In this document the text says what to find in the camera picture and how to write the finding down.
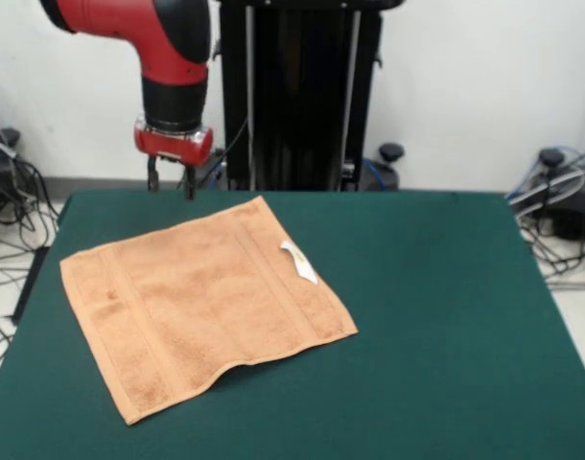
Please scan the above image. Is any dark green tablecloth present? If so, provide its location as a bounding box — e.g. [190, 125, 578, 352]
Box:
[0, 190, 585, 460]

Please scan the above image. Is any blue cable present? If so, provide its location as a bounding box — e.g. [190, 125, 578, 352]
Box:
[362, 160, 387, 188]

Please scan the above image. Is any tan terry towel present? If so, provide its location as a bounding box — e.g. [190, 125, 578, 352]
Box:
[59, 195, 360, 426]

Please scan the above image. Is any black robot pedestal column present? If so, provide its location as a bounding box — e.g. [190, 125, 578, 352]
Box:
[210, 0, 386, 192]

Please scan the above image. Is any black stand leg with knob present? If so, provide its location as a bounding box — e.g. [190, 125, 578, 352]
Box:
[510, 147, 585, 241]
[0, 126, 23, 221]

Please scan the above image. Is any black pedestal cable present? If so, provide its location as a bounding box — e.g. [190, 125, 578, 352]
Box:
[196, 117, 250, 191]

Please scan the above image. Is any tangle of grey blue cables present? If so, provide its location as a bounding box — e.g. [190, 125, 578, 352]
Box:
[505, 143, 585, 288]

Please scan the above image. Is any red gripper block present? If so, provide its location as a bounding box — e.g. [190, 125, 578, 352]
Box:
[132, 114, 215, 201]

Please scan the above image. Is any tangle of black cables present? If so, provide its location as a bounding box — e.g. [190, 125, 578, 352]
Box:
[0, 90, 59, 384]

